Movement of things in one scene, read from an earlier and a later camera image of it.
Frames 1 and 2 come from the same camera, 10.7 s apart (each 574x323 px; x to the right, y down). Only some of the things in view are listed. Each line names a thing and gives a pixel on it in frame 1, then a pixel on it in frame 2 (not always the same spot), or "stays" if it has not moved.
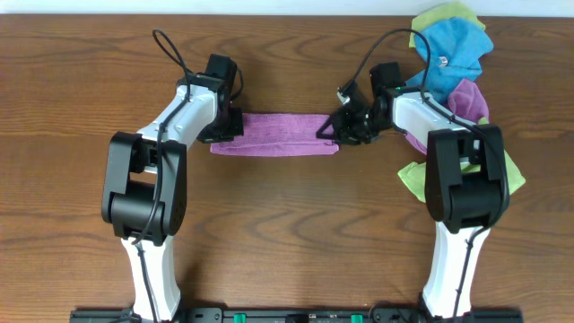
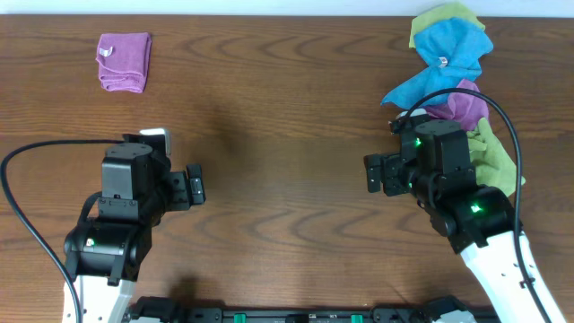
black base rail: (300, 315) stays
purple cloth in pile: (465, 100) stays
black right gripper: (345, 123) to (377, 172)
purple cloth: (279, 135) to (124, 61)
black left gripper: (229, 124) to (194, 184)
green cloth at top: (433, 13) stays
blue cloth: (456, 46) stays
